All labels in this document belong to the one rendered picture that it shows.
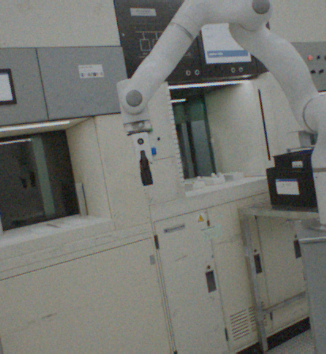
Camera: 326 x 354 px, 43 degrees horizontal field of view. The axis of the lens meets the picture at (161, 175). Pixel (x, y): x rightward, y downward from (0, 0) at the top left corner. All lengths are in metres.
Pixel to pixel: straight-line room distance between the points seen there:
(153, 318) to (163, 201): 0.50
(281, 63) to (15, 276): 1.18
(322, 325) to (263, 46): 0.89
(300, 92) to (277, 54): 0.15
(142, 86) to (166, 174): 0.72
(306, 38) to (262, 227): 1.11
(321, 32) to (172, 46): 1.52
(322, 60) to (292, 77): 1.24
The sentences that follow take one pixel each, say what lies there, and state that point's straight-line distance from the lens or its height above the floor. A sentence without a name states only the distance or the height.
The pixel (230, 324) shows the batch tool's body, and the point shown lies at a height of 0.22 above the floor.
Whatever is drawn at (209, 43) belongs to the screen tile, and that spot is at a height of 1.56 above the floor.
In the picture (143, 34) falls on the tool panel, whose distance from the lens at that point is 1.89.
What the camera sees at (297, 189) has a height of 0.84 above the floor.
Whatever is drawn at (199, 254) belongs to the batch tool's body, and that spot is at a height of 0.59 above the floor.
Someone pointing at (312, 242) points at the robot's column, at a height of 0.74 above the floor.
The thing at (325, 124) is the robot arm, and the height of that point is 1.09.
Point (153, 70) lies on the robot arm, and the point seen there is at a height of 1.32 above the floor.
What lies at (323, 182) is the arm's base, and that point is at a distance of 1.39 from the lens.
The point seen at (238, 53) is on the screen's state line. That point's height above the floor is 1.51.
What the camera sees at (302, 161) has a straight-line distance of 1.84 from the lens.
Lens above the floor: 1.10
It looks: 3 degrees down
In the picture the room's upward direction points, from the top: 10 degrees counter-clockwise
